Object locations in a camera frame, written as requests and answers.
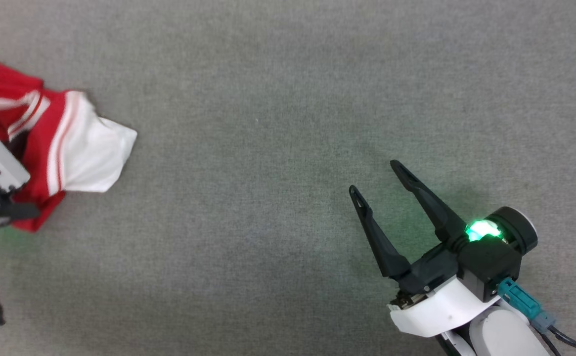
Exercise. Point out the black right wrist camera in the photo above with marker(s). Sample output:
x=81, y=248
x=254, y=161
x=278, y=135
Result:
x=490, y=264

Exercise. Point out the red and white garment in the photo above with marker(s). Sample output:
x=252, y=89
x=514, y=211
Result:
x=75, y=148

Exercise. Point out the grey fabric sofa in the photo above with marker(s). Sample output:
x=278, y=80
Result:
x=278, y=148

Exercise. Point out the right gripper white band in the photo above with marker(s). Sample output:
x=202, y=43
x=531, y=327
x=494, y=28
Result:
x=441, y=306

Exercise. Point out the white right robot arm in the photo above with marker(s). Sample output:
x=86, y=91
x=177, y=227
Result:
x=500, y=331

